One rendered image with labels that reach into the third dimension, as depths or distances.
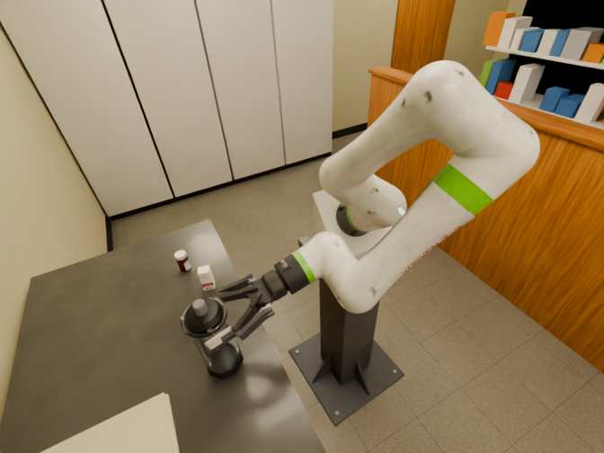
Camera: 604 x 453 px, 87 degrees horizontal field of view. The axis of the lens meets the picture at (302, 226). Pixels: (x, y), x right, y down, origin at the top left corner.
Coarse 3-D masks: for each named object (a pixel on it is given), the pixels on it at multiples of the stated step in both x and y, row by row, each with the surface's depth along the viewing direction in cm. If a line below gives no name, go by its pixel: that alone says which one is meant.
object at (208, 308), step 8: (192, 304) 72; (200, 304) 72; (208, 304) 76; (216, 304) 75; (192, 312) 74; (200, 312) 72; (208, 312) 74; (216, 312) 74; (184, 320) 74; (192, 320) 72; (200, 320) 72; (208, 320) 72; (216, 320) 73; (192, 328) 72; (200, 328) 71; (208, 328) 72
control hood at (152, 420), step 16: (160, 400) 29; (128, 416) 28; (144, 416) 28; (160, 416) 28; (96, 432) 27; (112, 432) 27; (128, 432) 27; (144, 432) 27; (160, 432) 27; (64, 448) 26; (80, 448) 26; (96, 448) 26; (112, 448) 26; (128, 448) 26; (144, 448) 26; (160, 448) 26; (176, 448) 26
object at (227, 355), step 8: (224, 304) 77; (184, 312) 76; (224, 312) 75; (184, 328) 73; (216, 328) 72; (224, 328) 76; (208, 336) 72; (200, 344) 75; (224, 344) 78; (232, 344) 82; (200, 352) 79; (208, 352) 77; (216, 352) 78; (224, 352) 80; (232, 352) 82; (208, 360) 80; (216, 360) 80; (224, 360) 81; (232, 360) 84; (216, 368) 82; (224, 368) 83
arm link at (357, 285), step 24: (432, 192) 64; (408, 216) 68; (432, 216) 64; (456, 216) 63; (384, 240) 72; (408, 240) 67; (432, 240) 66; (360, 264) 74; (384, 264) 70; (408, 264) 70; (336, 288) 76; (360, 288) 73; (384, 288) 72; (360, 312) 75
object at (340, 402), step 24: (336, 312) 140; (336, 336) 151; (360, 336) 153; (312, 360) 186; (336, 360) 164; (360, 360) 170; (384, 360) 184; (312, 384) 176; (336, 384) 175; (360, 384) 173; (384, 384) 174; (336, 408) 166
